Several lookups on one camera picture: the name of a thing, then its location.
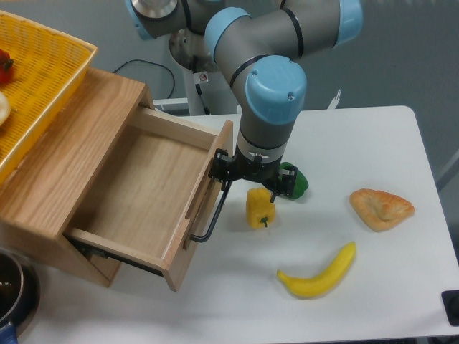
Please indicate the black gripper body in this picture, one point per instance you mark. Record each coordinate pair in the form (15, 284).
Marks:
(256, 170)

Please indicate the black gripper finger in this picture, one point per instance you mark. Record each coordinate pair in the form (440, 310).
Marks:
(223, 168)
(282, 183)

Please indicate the wooden top drawer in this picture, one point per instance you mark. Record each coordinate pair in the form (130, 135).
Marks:
(152, 194)

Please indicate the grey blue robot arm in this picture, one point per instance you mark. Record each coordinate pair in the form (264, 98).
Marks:
(258, 57)

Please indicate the wooden drawer cabinet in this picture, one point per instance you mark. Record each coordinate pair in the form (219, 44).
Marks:
(41, 196)

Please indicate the green bell pepper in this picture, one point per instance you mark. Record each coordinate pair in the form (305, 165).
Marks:
(301, 185)

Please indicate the yellow bell pepper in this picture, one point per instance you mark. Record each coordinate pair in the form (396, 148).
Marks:
(260, 211)

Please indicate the baked pastry slice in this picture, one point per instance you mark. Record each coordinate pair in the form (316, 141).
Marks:
(380, 210)

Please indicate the yellow banana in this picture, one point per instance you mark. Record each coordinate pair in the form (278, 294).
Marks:
(324, 282)

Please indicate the yellow plastic basket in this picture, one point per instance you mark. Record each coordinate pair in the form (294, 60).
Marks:
(49, 66)

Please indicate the black square table fixture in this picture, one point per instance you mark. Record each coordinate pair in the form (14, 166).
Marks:
(450, 300)

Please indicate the white round object in basket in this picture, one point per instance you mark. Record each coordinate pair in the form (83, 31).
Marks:
(5, 108)

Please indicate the dark metal pot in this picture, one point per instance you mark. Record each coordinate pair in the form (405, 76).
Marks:
(20, 293)

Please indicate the red bell pepper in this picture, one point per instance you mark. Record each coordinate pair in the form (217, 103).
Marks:
(6, 67)

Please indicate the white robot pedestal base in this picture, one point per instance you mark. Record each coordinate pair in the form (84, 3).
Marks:
(206, 88)

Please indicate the blue pot handle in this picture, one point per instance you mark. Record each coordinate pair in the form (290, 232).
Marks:
(8, 334)

